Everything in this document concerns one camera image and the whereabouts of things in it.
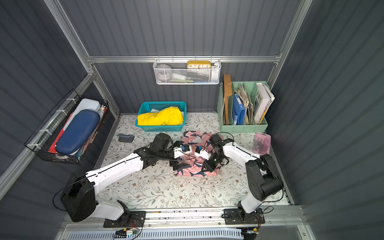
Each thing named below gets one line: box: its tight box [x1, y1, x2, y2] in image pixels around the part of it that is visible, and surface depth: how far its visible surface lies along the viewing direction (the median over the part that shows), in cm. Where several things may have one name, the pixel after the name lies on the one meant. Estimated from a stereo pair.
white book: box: [253, 82, 276, 125], surface depth 101 cm
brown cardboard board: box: [223, 74, 233, 125], surface depth 93 cm
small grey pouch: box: [118, 133, 135, 143], surface depth 107 cm
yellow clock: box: [187, 60, 212, 69], surface depth 90 cm
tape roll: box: [155, 63, 173, 81], surface depth 89 cm
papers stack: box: [234, 83, 254, 125], surface depth 101 cm
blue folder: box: [232, 93, 246, 125], surface depth 101 cm
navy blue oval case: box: [55, 109, 101, 154], surface depth 69 cm
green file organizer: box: [217, 81, 270, 134], surface depth 104 cm
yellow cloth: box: [137, 106, 184, 126], surface depth 104 cm
